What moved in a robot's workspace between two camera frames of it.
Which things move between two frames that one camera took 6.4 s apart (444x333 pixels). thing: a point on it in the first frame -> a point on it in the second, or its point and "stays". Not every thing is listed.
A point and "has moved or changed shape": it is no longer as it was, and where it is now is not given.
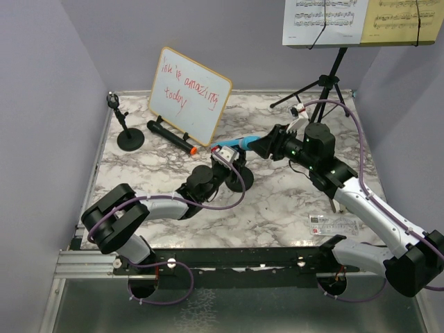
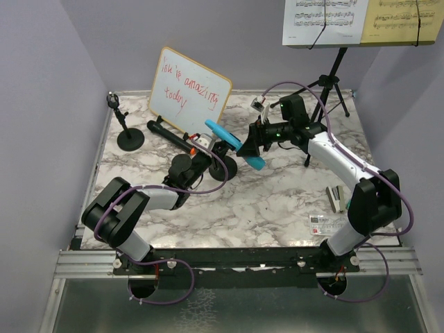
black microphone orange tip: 171,137 stays
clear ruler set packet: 342,224 stays
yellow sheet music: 402,22 stays
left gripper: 234,166 -> 217,149
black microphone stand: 234,180 has moved or changed shape
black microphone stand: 130,139 stays
